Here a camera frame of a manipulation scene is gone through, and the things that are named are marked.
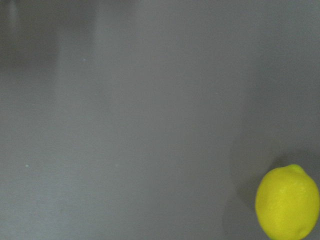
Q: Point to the yellow lemon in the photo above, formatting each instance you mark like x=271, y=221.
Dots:
x=287, y=203

